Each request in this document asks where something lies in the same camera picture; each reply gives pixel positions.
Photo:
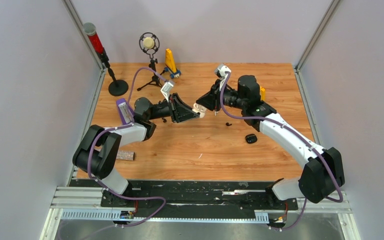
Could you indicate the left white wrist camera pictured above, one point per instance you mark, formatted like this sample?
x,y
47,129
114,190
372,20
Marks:
x,y
166,88

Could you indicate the black earbud case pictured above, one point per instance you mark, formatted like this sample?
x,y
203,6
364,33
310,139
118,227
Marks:
x,y
251,138

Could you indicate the purple box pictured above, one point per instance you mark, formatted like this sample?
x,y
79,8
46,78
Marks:
x,y
125,111

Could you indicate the red microphone on stand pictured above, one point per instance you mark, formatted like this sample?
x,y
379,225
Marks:
x,y
117,87

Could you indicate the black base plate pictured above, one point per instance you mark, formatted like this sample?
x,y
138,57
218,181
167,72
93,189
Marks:
x,y
199,199

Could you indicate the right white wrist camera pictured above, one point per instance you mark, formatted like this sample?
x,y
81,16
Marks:
x,y
221,71

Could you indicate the white earbud charging case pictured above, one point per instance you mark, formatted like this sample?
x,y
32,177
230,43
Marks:
x,y
199,109

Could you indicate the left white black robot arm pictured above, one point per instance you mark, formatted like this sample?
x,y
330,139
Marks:
x,y
97,152

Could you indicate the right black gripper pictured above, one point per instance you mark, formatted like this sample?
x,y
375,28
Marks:
x,y
211,100

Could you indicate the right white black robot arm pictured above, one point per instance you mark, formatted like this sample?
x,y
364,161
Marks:
x,y
322,168

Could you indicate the cream microphone on tripod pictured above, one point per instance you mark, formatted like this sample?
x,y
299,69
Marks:
x,y
150,44

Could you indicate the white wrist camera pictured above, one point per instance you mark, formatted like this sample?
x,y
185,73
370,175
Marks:
x,y
221,71
166,88

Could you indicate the yellow green toy block stack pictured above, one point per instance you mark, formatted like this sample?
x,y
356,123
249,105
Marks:
x,y
262,92

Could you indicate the glittery silver tube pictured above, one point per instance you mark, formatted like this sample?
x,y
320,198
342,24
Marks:
x,y
126,155

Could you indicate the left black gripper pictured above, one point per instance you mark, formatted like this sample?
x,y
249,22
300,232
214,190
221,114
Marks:
x,y
179,111

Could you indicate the yellow blue toy block tower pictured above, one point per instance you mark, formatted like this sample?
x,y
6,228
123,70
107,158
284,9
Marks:
x,y
170,65

